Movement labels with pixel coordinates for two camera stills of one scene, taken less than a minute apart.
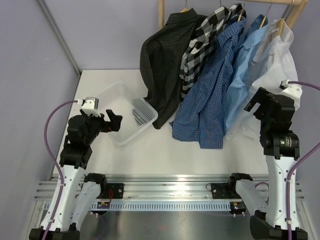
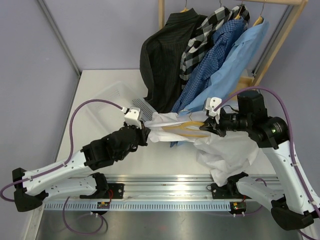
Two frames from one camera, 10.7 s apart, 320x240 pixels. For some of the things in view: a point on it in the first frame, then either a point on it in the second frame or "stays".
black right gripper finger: x=257 y=98 -> x=207 y=127
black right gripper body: x=261 y=113 -> x=227 y=122
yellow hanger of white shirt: x=281 y=24 -> x=183 y=125
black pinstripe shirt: x=161 y=52 stays
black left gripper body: x=96 y=125 -> x=140 y=138
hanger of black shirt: x=186 y=9 stays
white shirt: x=274 y=63 -> x=226 y=156
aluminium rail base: x=157 y=186 stays
